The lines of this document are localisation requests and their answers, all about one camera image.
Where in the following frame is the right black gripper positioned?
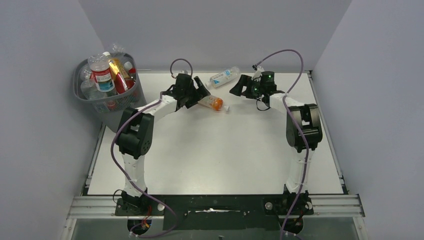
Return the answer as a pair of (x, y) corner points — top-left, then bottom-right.
(230, 75), (265, 100)

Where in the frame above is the clear bottle white blue label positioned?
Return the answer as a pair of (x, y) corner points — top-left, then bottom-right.
(204, 66), (241, 89)

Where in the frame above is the orange tinted bottle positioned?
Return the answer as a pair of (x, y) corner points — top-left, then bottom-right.
(198, 95), (230, 112)

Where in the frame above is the brown tea bottle red base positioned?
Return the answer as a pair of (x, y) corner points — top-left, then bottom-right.
(102, 51), (135, 94)

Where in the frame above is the clear unlabelled bottle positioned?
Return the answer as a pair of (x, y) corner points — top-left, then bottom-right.
(109, 43), (126, 58)

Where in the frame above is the clear bottle red teal label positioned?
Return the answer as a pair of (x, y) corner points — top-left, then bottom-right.
(87, 54), (116, 97)

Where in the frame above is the clear bottle blue green label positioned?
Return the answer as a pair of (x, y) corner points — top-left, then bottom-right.
(79, 65), (107, 100)

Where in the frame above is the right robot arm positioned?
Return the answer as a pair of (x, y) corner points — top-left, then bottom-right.
(229, 69), (323, 215)

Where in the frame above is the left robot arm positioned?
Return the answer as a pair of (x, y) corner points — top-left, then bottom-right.
(110, 73), (210, 213)

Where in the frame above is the grey mesh waste bin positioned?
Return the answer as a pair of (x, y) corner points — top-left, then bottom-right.
(72, 59), (147, 133)

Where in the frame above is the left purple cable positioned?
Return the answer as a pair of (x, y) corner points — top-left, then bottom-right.
(110, 58), (194, 239)

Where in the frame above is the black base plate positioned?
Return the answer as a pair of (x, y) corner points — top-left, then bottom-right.
(114, 191), (314, 234)

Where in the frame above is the aluminium frame rail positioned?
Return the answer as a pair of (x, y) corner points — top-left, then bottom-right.
(67, 194), (365, 219)

